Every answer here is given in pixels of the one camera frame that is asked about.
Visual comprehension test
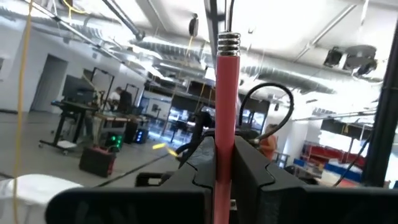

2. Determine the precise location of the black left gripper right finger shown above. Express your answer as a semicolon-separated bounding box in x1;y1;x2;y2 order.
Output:
233;136;398;224

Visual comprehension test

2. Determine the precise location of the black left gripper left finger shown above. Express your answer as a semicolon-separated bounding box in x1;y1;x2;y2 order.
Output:
45;136;216;224

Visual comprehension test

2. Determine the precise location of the pink-handled silver fork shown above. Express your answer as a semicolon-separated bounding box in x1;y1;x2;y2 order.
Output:
212;0;242;224

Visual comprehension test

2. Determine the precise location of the red storage bin shelf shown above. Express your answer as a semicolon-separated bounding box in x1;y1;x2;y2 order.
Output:
298;139;368;184

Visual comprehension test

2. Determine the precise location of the black and red case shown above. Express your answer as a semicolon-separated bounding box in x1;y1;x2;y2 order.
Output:
78;146;118;179

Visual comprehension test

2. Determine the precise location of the person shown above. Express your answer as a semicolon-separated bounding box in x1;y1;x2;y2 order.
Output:
259;123;278;161
107;86;123;111

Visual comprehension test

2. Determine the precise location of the white trash can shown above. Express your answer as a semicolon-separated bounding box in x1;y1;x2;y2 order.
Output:
0;173;83;224

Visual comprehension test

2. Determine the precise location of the black standing desk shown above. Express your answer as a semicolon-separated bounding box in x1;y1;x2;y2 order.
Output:
39;101;101;156

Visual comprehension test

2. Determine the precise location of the black computer monitor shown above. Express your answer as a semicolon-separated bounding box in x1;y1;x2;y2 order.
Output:
61;73;96;104

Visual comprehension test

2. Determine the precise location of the black looped cable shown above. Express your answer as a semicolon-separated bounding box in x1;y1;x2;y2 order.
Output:
238;82;295;144

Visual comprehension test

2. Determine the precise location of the yellow hanging cable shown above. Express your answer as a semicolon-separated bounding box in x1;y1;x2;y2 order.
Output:
11;0;34;224

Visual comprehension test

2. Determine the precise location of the black ceiling cable reel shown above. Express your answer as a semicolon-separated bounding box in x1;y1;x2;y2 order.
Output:
188;12;200;37

